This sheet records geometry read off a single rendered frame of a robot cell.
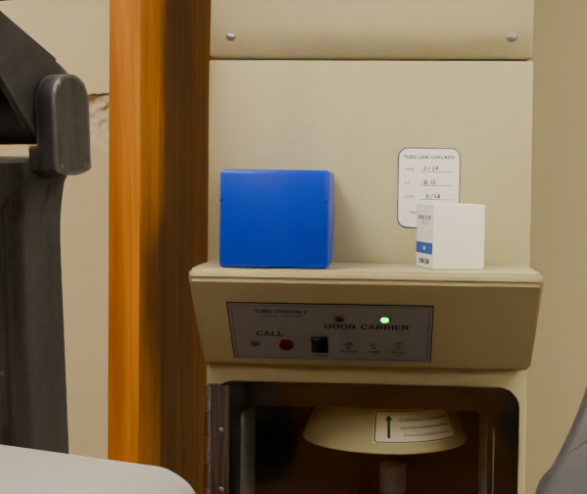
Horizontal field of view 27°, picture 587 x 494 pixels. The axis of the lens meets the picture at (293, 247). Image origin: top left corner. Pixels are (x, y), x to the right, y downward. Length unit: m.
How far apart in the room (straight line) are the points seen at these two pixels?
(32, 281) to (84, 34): 0.87
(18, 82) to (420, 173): 0.50
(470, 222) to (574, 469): 0.74
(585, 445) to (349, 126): 0.83
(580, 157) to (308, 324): 0.62
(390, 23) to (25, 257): 0.50
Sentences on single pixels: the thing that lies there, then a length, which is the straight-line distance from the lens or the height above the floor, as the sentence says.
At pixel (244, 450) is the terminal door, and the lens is 1.25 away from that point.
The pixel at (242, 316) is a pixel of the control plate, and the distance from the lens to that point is 1.16.
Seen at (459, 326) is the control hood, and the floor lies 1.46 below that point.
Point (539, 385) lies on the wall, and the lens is 1.69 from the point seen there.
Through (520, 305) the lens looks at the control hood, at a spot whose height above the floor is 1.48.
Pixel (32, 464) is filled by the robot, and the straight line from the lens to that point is 0.28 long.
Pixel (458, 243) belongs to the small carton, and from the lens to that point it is 1.14.
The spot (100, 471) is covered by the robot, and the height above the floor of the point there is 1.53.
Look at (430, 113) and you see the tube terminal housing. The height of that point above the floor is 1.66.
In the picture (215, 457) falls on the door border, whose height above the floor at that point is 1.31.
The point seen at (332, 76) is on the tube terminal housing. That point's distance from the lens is 1.23.
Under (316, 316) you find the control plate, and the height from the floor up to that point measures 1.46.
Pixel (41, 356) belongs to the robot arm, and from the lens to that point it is 0.90.
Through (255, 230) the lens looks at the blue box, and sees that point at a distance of 1.12.
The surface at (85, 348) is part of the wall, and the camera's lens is 1.72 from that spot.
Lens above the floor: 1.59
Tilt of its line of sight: 3 degrees down
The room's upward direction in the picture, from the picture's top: 1 degrees clockwise
